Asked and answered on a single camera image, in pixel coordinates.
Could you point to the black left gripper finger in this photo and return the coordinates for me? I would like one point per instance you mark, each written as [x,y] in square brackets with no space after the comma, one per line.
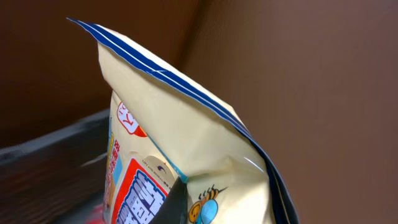
[174,208]

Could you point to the grey plastic shopping basket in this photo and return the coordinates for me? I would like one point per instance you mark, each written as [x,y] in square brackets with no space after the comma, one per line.
[52,176]

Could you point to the cream snack bag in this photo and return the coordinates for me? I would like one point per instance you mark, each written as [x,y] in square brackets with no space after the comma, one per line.
[164,126]

